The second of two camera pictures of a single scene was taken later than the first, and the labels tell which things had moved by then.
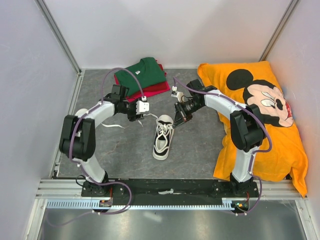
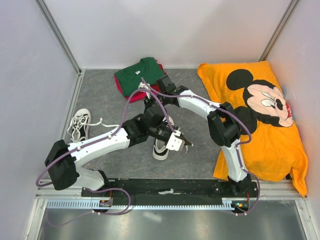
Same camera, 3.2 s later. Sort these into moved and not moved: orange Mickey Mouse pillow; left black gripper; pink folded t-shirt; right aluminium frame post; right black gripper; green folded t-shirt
Moved: left black gripper; right black gripper
Not moved: orange Mickey Mouse pillow; pink folded t-shirt; green folded t-shirt; right aluminium frame post
